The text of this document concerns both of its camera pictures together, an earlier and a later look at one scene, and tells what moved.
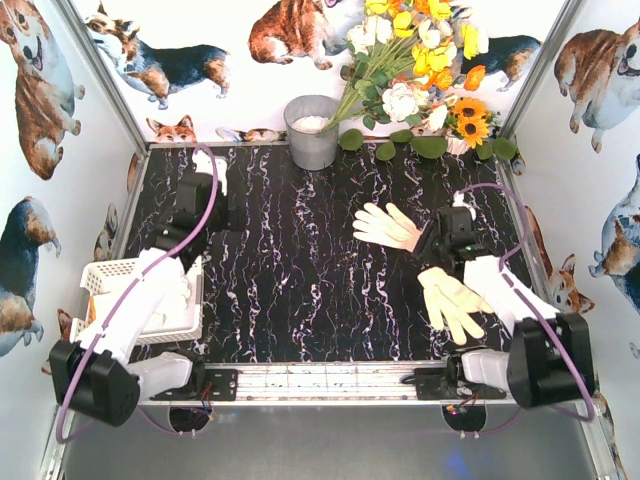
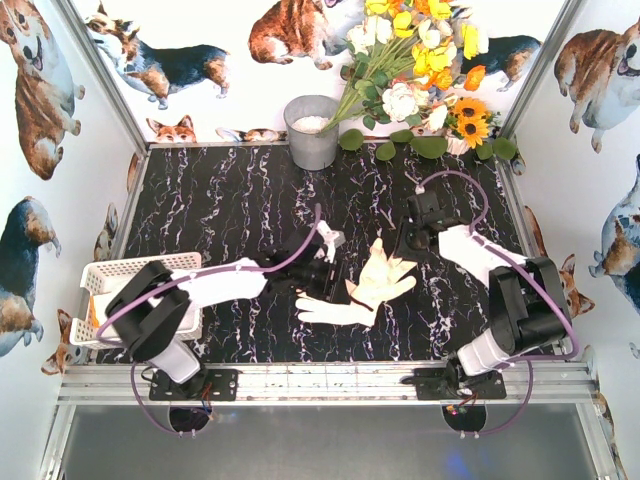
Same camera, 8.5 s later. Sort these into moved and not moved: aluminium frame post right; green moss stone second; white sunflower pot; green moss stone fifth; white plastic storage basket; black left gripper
Moved: black left gripper
Not moved: green moss stone second; white sunflower pot; green moss stone fifth; aluminium frame post right; white plastic storage basket
